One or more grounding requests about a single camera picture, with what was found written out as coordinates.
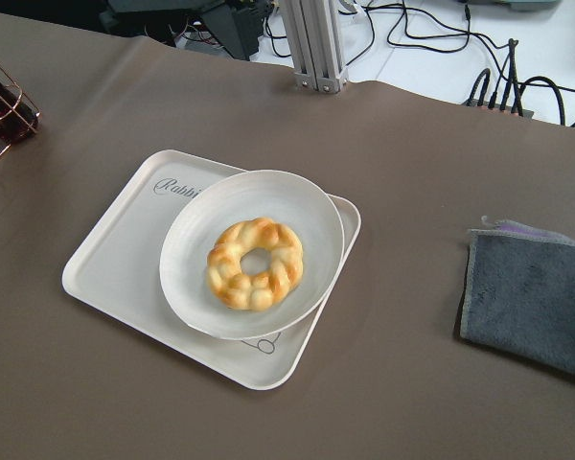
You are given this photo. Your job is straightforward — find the cream rectangular tray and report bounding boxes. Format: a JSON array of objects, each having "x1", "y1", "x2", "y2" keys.
[{"x1": 59, "y1": 149, "x2": 362, "y2": 391}]

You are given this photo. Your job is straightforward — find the tea bottle with label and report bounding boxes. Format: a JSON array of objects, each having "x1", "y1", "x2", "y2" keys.
[{"x1": 0, "y1": 81, "x2": 38, "y2": 144}]

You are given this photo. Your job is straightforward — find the black device box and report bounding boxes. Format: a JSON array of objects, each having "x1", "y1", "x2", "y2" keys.
[{"x1": 99, "y1": 0, "x2": 274, "y2": 60}]

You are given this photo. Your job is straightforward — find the aluminium frame post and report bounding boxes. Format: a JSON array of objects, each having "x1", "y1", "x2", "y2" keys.
[{"x1": 280, "y1": 0, "x2": 347, "y2": 94}]

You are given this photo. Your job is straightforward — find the grey folded cloth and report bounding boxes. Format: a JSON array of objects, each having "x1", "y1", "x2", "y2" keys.
[{"x1": 459, "y1": 219, "x2": 575, "y2": 376}]

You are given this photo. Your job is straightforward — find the white round plate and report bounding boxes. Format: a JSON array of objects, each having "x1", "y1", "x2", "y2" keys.
[{"x1": 159, "y1": 171, "x2": 344, "y2": 340}]

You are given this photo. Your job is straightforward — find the braided ring bread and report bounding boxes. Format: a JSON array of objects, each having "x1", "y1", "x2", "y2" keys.
[{"x1": 206, "y1": 218, "x2": 304, "y2": 311}]

